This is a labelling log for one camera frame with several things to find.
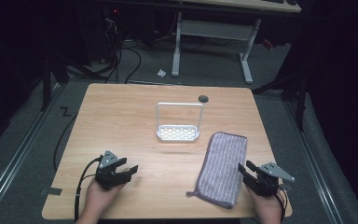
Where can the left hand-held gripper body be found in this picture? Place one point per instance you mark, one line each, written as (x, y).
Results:
(107, 174)

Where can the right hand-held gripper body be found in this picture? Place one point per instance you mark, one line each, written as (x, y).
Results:
(268, 179)

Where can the purple striped cloth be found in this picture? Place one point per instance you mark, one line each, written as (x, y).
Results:
(222, 168)

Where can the person's left hand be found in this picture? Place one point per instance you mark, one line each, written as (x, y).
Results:
(100, 196)

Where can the person's right hand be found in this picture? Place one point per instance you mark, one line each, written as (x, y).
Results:
(268, 205)

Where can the black stand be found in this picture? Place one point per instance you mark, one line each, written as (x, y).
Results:
(292, 90)
(47, 77)

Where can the crumpled white paper scrap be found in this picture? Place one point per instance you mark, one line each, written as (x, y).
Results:
(161, 73)

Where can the white desk with metal legs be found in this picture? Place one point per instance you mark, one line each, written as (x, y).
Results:
(214, 29)

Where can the metal floor rail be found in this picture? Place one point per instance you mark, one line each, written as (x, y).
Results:
(313, 161)
(15, 149)

